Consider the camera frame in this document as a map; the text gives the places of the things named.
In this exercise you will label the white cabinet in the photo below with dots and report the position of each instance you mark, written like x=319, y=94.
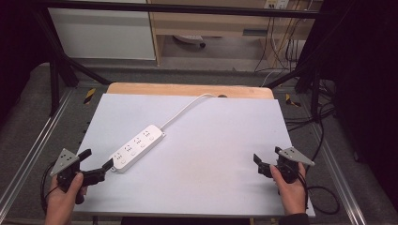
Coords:
x=103, y=34

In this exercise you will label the white power strip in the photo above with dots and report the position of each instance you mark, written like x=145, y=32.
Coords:
x=137, y=148

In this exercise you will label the person's left hand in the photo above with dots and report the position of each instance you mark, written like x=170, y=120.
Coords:
x=62, y=200

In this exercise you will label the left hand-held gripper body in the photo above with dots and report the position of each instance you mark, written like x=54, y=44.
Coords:
x=64, y=160

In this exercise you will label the black metal frame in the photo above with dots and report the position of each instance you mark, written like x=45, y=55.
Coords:
x=175, y=7

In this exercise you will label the wooden desk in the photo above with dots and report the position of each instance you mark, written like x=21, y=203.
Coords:
x=206, y=25

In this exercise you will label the aluminium rail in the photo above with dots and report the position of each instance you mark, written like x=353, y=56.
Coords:
x=338, y=175
x=34, y=143

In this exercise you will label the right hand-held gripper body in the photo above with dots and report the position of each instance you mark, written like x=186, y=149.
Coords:
x=289, y=164

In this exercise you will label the yellow black tape strip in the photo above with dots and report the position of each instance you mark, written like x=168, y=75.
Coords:
x=291, y=100
x=89, y=96

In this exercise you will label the white wall outlet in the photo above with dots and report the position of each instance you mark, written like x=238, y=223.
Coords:
x=277, y=3

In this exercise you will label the grey power strip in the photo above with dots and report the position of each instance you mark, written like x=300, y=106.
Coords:
x=189, y=39

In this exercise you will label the person's right hand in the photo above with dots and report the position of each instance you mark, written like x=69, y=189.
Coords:
x=291, y=195

